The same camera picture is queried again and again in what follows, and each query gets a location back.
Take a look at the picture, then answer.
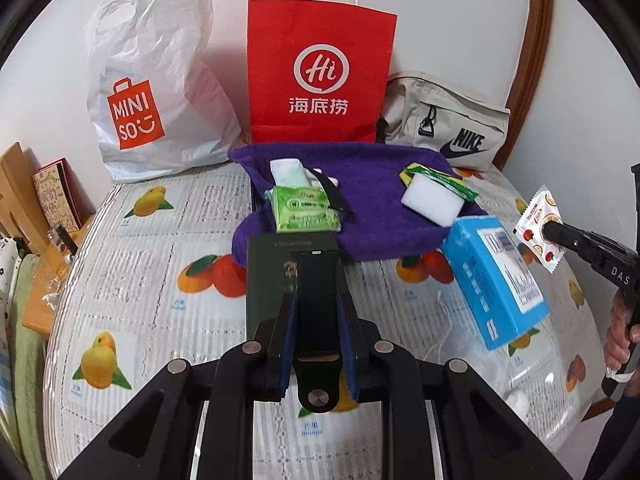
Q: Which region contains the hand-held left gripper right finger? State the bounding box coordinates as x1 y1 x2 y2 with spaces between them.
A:
336 295 573 480

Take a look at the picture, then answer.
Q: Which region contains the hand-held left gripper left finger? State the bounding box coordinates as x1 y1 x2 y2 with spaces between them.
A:
59 290 301 480

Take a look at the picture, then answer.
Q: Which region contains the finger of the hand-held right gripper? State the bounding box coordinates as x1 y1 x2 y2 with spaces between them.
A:
542 220 593 257

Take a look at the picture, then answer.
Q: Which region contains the red and white snack packet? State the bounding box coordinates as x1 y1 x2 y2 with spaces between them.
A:
514 186 567 274

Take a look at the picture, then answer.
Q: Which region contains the dark green box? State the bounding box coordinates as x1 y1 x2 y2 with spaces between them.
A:
245 232 347 361

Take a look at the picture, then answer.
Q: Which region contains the green tissue pack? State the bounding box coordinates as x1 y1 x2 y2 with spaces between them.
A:
271 184 344 234

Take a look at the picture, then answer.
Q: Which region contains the white sponge block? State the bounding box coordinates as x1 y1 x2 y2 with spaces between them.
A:
401 171 469 227

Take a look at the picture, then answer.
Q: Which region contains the person's right hand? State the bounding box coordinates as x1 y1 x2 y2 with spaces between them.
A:
604 289 640 377

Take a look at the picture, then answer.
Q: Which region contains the blue cardboard box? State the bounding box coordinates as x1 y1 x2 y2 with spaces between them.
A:
441 215 551 352

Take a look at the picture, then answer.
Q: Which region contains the yellow green packet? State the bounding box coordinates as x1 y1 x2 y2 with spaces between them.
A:
399 162 479 204

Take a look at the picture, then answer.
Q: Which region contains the purple towel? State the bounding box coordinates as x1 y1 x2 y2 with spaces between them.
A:
227 141 488 268

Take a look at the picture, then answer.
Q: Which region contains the fruit printed tablecloth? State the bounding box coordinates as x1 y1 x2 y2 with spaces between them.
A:
42 162 608 480

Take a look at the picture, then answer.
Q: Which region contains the grey fabric bag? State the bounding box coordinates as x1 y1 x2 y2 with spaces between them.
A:
380 72 512 173

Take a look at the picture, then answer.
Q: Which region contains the white folded tissue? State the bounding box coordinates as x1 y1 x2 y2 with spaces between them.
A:
270 158 313 188

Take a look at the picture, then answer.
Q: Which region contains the person's dark clothing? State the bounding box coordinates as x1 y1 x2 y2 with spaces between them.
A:
587 375 640 480

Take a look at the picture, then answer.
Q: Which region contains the wooden nightstand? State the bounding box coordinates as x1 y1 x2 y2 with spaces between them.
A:
20 212 98 337

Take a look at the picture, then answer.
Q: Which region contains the black clip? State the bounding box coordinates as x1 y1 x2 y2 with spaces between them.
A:
50 224 79 257

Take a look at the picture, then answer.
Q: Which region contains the green bedding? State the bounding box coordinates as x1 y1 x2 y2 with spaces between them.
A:
0 252 52 480

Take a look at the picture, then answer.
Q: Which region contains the red paper shopping bag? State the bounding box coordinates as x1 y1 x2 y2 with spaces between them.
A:
246 0 399 146

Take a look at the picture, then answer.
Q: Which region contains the patterned cover book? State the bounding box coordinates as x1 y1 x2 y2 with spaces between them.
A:
32 157 84 234

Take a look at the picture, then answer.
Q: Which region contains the white plastic shopping bag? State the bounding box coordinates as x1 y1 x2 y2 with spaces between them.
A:
85 0 241 183

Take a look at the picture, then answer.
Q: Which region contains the white dotted cloth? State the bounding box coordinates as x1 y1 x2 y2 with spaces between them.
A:
0 237 22 312

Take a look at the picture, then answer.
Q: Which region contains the wooden headboard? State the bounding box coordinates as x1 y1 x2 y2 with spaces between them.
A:
0 141 51 256

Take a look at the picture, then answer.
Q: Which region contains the white cable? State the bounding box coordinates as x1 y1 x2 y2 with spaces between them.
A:
424 287 459 362

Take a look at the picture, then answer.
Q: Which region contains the black strap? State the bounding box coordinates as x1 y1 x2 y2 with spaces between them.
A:
312 170 354 217

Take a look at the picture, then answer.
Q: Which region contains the wooden door frame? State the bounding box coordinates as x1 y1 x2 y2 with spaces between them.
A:
500 0 554 171

